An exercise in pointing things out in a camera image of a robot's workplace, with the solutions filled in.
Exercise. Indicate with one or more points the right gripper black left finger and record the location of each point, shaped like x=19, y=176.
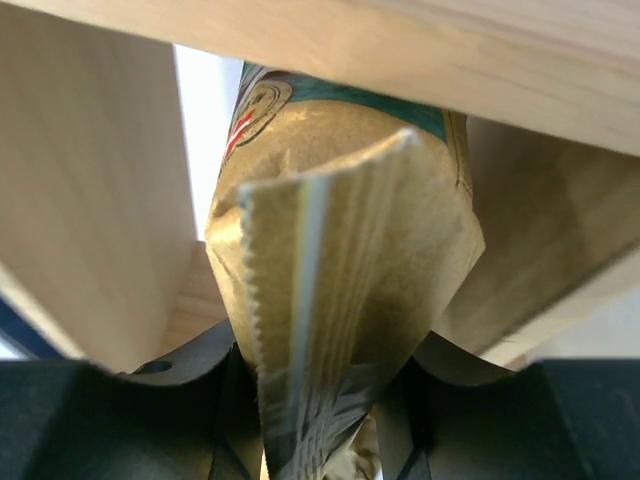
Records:
x=189, y=414

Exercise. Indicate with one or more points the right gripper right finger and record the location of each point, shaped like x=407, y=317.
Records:
x=451, y=415

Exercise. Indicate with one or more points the yellow kettle chips bag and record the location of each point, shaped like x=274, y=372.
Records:
x=340, y=229

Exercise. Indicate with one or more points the blue green Burts vinegar bag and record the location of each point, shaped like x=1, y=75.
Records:
x=18, y=338

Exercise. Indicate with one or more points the wooden two-tier shelf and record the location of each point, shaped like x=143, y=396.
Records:
x=98, y=244

